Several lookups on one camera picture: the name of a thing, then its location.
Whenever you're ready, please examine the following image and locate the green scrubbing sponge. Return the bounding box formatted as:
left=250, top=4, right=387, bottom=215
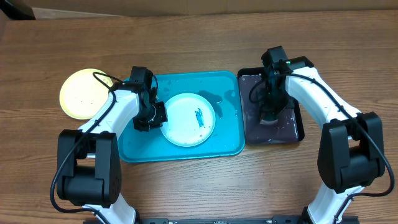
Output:
left=260, top=113, right=278, bottom=125

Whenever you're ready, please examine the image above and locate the cardboard backdrop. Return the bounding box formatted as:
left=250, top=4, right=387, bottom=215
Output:
left=25, top=0, right=397, bottom=16

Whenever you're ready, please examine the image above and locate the black object top-left corner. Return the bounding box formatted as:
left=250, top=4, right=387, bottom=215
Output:
left=1, top=0, right=36, bottom=20

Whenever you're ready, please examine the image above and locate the black plastic tray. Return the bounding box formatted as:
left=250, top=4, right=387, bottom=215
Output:
left=238, top=67, right=305, bottom=145

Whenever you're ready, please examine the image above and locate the yellow-rimmed plate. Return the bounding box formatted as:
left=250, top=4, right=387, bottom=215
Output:
left=59, top=68, right=108, bottom=119

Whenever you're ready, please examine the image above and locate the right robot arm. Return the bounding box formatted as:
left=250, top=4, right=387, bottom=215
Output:
left=257, top=46, right=394, bottom=223

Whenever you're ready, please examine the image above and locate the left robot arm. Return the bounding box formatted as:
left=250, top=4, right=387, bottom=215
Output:
left=50, top=66, right=167, bottom=223

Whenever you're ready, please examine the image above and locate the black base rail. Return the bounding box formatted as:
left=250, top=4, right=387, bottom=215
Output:
left=82, top=214, right=360, bottom=224

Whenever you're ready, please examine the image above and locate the light blue plate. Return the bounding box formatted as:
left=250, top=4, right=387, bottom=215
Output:
left=161, top=93, right=216, bottom=147

